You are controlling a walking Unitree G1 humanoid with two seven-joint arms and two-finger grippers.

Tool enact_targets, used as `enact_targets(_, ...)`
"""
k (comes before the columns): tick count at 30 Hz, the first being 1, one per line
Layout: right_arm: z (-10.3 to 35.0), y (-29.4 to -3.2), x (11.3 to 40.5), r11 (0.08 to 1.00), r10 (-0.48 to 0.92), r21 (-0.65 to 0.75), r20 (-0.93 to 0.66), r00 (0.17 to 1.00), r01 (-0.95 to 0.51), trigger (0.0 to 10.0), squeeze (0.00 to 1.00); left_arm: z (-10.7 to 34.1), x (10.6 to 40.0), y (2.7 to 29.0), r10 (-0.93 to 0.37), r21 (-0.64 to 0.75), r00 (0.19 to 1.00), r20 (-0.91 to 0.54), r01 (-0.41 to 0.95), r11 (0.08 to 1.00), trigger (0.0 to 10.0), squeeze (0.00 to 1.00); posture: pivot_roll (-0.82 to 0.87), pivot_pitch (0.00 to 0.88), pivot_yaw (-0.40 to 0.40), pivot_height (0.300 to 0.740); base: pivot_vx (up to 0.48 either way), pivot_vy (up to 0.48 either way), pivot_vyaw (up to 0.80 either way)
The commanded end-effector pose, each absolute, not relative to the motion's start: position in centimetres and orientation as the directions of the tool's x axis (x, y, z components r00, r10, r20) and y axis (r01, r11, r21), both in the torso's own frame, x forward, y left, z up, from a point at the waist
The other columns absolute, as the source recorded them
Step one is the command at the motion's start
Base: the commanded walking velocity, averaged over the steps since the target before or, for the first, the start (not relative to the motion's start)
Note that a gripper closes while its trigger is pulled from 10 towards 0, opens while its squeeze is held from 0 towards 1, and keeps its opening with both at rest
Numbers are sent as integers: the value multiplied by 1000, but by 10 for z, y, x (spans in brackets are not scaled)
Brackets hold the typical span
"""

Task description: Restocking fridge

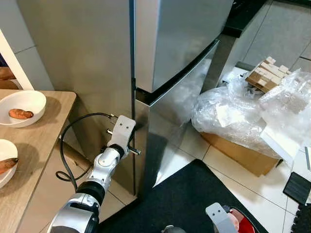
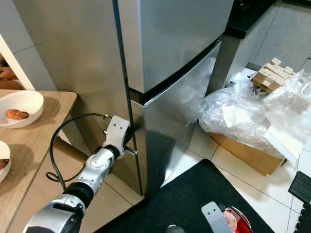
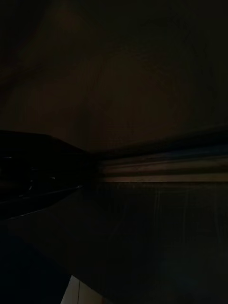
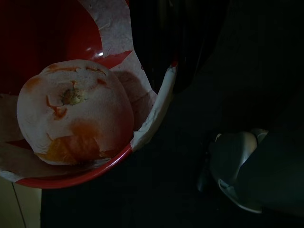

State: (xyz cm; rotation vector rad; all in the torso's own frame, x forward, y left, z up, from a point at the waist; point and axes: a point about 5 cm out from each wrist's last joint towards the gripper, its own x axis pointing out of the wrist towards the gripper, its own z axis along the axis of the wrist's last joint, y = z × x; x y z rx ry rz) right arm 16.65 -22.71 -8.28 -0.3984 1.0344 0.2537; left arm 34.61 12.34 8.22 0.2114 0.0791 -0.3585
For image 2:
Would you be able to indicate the steel fridge compartment door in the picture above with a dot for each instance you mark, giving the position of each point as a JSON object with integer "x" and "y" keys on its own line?
{"x": 165, "y": 121}

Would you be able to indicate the pink food packet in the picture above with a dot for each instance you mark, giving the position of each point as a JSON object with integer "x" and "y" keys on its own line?
{"x": 230, "y": 221}

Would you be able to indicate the red bowl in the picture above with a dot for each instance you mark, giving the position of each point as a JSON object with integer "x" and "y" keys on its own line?
{"x": 244, "y": 224}

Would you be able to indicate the person bare forearm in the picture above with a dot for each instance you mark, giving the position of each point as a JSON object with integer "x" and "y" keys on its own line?
{"x": 7, "y": 75}

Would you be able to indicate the stainless steel fridge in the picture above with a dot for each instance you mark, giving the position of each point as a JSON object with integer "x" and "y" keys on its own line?
{"x": 77, "y": 58}

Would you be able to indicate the small sweet potato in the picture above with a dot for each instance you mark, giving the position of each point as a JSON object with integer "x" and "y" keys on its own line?
{"x": 17, "y": 114}

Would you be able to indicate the white round bowl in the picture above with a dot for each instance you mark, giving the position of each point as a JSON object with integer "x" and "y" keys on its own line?
{"x": 29, "y": 99}

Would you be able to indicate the person in dark blue shirt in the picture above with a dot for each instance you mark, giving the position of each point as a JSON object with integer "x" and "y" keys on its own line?
{"x": 7, "y": 74}

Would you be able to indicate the orange carrot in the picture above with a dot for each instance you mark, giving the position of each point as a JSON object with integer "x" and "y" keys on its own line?
{"x": 4, "y": 164}

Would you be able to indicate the light wooden table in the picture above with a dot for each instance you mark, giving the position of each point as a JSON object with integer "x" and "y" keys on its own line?
{"x": 39, "y": 160}

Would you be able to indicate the white oval bowl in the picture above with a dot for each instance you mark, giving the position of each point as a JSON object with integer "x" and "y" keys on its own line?
{"x": 3, "y": 175}

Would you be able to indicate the black floor mat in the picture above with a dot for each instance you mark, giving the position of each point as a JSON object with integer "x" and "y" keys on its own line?
{"x": 184, "y": 199}

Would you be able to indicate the clear bubble wrap bundle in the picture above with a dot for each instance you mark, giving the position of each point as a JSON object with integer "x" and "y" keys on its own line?
{"x": 233, "y": 114}
{"x": 294, "y": 107}

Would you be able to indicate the flat brown cardboard box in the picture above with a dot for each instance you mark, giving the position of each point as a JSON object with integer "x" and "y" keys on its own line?
{"x": 248, "y": 155}

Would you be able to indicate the black kitchen counter top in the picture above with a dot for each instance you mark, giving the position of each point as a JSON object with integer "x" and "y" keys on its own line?
{"x": 248, "y": 17}

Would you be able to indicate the stack of wooden slats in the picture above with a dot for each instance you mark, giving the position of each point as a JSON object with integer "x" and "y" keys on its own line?
{"x": 272, "y": 74}

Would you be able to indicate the white foam board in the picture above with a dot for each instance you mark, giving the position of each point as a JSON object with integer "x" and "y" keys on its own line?
{"x": 284, "y": 144}

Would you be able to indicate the grey kitchen cabinet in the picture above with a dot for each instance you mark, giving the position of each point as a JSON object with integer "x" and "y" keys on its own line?
{"x": 277, "y": 34}

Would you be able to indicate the black square pad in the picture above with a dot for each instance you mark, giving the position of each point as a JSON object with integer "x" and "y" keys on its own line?
{"x": 301, "y": 187}

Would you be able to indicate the black foam puzzle mat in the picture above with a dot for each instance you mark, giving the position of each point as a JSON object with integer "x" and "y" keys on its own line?
{"x": 305, "y": 221}

